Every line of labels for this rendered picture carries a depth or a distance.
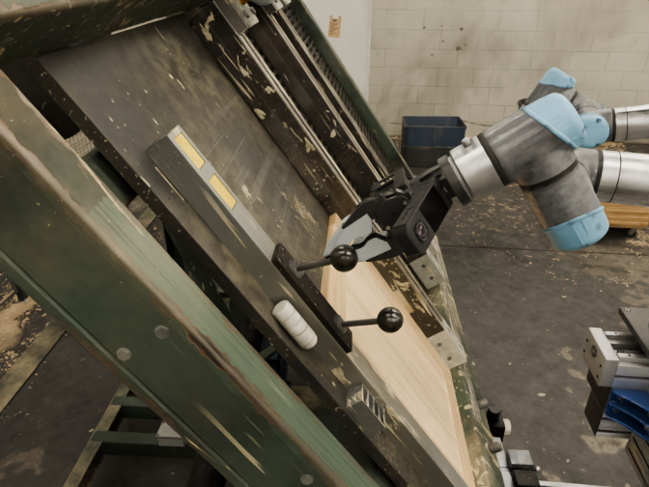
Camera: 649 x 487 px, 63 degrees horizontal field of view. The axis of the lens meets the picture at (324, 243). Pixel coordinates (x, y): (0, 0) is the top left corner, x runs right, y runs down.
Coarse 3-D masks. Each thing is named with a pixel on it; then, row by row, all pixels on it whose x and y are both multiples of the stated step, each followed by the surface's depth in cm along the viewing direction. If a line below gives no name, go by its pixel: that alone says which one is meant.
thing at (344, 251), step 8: (336, 248) 71; (344, 248) 70; (352, 248) 71; (336, 256) 70; (344, 256) 70; (352, 256) 70; (296, 264) 78; (304, 264) 77; (312, 264) 75; (320, 264) 74; (328, 264) 73; (336, 264) 70; (344, 264) 70; (352, 264) 70; (296, 272) 78
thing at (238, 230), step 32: (160, 160) 69; (192, 192) 71; (224, 224) 73; (256, 224) 78; (256, 256) 75; (288, 288) 78; (320, 352) 83; (352, 352) 85; (352, 384) 86; (384, 384) 91; (384, 416) 89; (416, 448) 92; (448, 480) 95
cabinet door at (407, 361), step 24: (336, 216) 124; (360, 264) 123; (336, 288) 100; (360, 288) 114; (384, 288) 129; (360, 312) 106; (408, 312) 137; (360, 336) 99; (384, 336) 112; (408, 336) 127; (384, 360) 104; (408, 360) 117; (432, 360) 135; (408, 384) 109; (432, 384) 125; (408, 408) 101; (432, 408) 115; (456, 408) 131; (432, 432) 107; (456, 432) 121; (456, 456) 113
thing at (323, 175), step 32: (224, 0) 105; (224, 32) 107; (224, 64) 110; (256, 64) 110; (256, 96) 113; (288, 96) 118; (288, 128) 116; (320, 160) 119; (320, 192) 123; (352, 192) 127; (416, 288) 134; (416, 320) 138; (448, 352) 142
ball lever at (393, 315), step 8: (384, 312) 75; (392, 312) 74; (400, 312) 75; (336, 320) 82; (352, 320) 81; (360, 320) 79; (368, 320) 78; (376, 320) 77; (384, 320) 74; (392, 320) 74; (400, 320) 74; (344, 328) 82; (384, 328) 75; (392, 328) 74; (400, 328) 75
